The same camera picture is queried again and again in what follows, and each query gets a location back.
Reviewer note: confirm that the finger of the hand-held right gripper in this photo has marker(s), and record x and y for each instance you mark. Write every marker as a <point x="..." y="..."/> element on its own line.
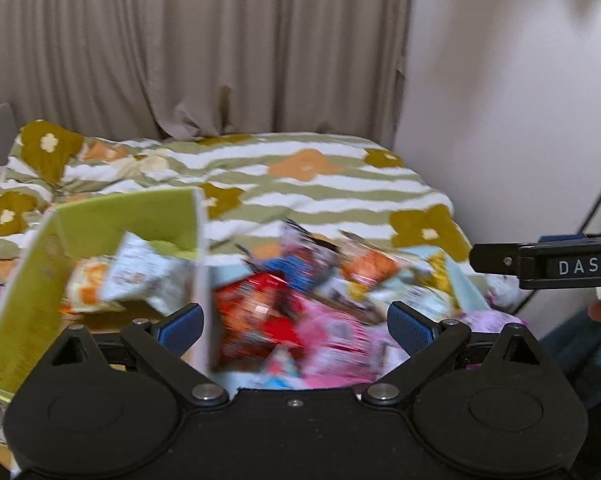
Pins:
<point x="495" y="260"/>

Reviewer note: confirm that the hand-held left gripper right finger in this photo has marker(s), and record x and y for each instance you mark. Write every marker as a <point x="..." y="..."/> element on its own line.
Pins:
<point x="410" y="329"/>

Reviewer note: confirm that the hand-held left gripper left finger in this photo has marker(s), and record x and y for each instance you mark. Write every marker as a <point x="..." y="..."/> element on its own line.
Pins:
<point x="183" y="329"/>

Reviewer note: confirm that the pile of assorted snacks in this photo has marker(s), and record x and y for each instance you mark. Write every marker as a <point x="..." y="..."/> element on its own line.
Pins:
<point x="260" y="310"/>

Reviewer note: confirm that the pink striped snack packet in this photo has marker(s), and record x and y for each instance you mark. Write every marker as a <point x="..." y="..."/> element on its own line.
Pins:
<point x="330" y="337"/>

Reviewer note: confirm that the green cardboard box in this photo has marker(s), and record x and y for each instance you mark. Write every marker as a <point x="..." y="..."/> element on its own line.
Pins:
<point x="25" y="300"/>

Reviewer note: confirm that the purple cloth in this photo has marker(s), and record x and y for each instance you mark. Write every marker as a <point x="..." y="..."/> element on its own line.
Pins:
<point x="487" y="318"/>

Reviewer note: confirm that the dark blue cloth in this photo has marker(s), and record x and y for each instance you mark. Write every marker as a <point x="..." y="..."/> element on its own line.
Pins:
<point x="565" y="332"/>

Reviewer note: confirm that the white snack packet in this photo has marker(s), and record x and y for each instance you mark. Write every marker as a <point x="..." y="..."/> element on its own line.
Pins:
<point x="138" y="272"/>

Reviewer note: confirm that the orange yellow snack packet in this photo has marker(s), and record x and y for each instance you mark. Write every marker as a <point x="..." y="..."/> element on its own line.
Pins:
<point x="85" y="280"/>

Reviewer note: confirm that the floral striped blanket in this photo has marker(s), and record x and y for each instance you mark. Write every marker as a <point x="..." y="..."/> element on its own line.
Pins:
<point x="300" y="190"/>

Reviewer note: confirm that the beige curtain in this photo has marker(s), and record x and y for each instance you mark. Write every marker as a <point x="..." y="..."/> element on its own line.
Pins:
<point x="205" y="45"/>

